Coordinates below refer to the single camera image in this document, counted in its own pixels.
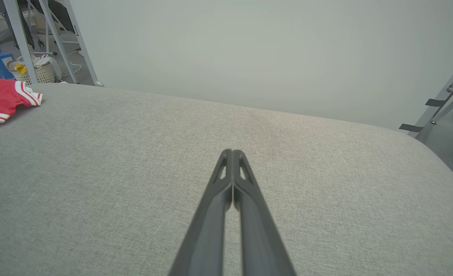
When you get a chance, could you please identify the grey metal table frame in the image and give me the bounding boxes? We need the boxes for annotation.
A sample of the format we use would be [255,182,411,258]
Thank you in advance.
[0,0,104,87]

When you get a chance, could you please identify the grey metal frame with straps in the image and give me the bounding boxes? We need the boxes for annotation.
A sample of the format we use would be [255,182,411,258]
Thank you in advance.
[399,50,453,138]

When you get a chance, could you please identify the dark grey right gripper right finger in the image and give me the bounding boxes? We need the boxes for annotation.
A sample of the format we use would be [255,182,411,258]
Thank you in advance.
[233,149,297,276]

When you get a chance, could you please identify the white cloth in basket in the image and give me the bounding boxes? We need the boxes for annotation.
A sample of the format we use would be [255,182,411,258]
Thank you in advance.
[35,54,62,81]

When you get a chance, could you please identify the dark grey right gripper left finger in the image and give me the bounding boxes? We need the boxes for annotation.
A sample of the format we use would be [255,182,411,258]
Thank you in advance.
[168,149,233,276]

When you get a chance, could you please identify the white perforated laundry basket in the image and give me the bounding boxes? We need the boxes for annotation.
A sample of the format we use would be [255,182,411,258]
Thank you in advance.
[7,57,56,84]

